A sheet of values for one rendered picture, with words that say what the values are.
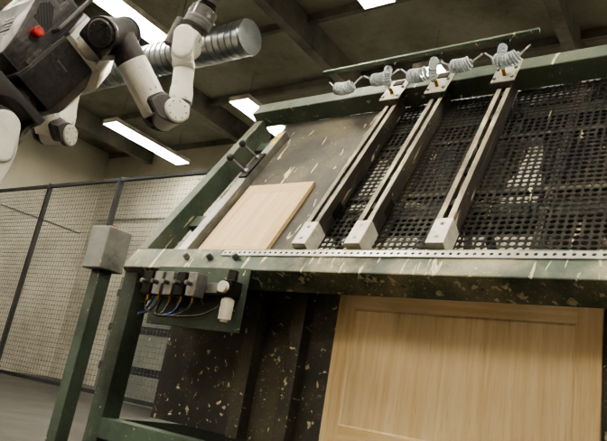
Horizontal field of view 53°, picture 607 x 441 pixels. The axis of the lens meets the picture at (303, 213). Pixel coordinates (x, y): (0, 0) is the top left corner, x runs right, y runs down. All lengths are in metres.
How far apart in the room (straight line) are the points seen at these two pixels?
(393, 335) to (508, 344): 0.40
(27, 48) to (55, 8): 0.16
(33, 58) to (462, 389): 1.62
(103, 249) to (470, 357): 1.49
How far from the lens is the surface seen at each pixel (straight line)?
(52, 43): 1.94
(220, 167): 3.18
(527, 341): 2.02
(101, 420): 2.74
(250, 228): 2.59
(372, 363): 2.20
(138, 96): 1.88
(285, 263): 2.21
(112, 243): 2.64
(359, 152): 2.67
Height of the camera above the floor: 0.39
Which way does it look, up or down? 17 degrees up
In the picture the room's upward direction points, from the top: 10 degrees clockwise
